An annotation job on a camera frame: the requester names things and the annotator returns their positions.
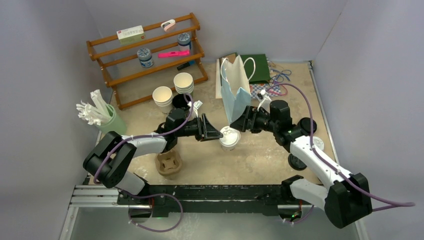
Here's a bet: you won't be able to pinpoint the wooden shelf rack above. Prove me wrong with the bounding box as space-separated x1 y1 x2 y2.
86 12 208 110

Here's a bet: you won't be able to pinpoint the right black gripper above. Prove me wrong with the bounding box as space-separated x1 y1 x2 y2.
230 105 279 134

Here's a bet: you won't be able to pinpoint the right blue white jar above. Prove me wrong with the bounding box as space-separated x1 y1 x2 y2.
177 32 192 52

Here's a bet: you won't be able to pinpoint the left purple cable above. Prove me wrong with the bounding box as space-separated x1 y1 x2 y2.
93 93 195 233

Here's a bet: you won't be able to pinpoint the purple cable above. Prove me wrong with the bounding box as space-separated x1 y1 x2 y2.
93 93 195 233
264 82 416 226

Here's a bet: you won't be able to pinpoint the white cup stack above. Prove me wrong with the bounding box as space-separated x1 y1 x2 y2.
173 72 194 96
152 86 173 114

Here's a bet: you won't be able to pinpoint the black paper cup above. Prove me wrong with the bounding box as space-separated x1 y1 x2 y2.
171 93 190 111

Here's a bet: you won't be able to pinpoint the white wrapped straws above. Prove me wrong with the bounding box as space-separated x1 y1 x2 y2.
75 89 112 126

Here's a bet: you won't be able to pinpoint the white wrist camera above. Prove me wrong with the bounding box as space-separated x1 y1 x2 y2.
187 100 203 120
256 89 272 113

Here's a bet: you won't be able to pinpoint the light blue paper bag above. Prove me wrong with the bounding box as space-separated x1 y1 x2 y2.
220 55 256 124

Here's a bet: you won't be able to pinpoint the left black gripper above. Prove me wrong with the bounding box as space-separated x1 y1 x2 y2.
175 113 222 142

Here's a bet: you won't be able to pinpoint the pink white stapler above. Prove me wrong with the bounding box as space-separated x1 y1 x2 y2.
160 19 176 33

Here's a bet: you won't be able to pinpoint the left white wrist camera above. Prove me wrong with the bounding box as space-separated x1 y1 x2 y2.
187 100 203 120

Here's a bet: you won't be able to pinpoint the green straw holder cup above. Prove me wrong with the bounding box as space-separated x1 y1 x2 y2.
96 104 127 135

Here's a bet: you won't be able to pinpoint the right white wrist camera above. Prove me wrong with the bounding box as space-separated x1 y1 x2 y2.
256 89 272 113

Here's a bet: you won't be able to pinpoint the green paper bag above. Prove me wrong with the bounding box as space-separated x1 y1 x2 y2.
240 54 271 84

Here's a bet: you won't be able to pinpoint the black cup lid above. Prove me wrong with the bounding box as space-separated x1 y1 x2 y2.
298 117 318 136
288 153 307 171

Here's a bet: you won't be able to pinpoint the left blue white jar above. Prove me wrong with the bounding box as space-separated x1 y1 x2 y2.
137 47 154 68

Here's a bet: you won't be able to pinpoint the single white paper cup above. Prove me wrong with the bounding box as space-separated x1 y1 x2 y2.
219 137 240 151

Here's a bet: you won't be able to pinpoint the blue white jar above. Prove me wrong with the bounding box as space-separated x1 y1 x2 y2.
177 32 192 52
137 47 154 68

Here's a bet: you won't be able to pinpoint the black blue marker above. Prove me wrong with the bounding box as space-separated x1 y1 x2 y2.
176 60 196 71

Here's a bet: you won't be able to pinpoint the checkered patterned paper bag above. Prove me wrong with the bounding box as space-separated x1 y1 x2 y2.
249 83 288 100

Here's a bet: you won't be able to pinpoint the white green box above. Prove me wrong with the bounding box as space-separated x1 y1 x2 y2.
116 25 145 46

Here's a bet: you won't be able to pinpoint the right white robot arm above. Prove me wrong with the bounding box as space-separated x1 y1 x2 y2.
230 100 373 229

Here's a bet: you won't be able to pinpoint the pink marker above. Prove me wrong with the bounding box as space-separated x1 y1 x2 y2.
157 50 191 58

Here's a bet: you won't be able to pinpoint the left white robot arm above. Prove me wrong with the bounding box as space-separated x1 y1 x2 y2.
82 108 223 205

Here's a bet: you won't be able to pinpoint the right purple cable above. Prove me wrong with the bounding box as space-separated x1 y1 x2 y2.
264 82 416 226

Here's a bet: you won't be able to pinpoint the white cup lid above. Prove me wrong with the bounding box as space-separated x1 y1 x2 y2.
312 136 325 151
220 126 241 140

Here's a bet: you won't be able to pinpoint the brown pulp cup carrier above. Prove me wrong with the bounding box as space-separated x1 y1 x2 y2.
154 149 183 177

